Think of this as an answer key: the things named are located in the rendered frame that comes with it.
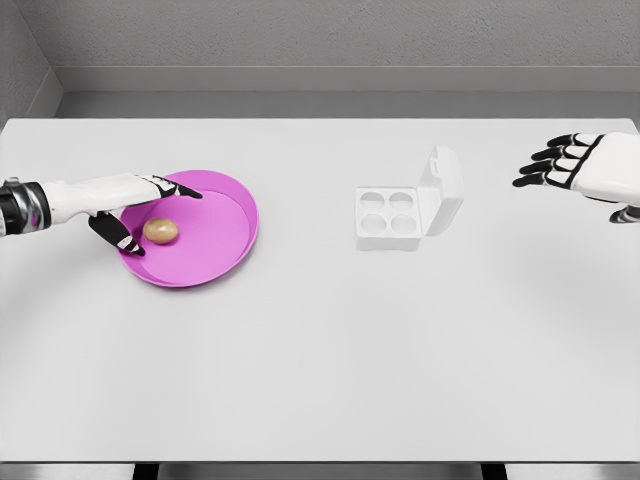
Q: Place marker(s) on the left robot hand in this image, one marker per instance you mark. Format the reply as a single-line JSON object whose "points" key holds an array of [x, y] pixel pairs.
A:
{"points": [[125, 192]]}

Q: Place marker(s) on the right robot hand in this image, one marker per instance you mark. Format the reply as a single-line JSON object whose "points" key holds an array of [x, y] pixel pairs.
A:
{"points": [[607, 167]]}

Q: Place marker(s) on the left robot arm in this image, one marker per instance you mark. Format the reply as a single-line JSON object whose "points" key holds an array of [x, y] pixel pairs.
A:
{"points": [[45, 200]]}

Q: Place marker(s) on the brown egg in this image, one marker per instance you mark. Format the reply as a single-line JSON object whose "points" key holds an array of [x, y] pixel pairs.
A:
{"points": [[161, 231]]}

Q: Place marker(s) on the white egg box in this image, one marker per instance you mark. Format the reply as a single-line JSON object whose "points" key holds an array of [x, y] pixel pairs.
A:
{"points": [[400, 215]]}

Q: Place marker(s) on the pink round plate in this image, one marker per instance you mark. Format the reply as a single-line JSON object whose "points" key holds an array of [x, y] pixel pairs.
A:
{"points": [[200, 235]]}

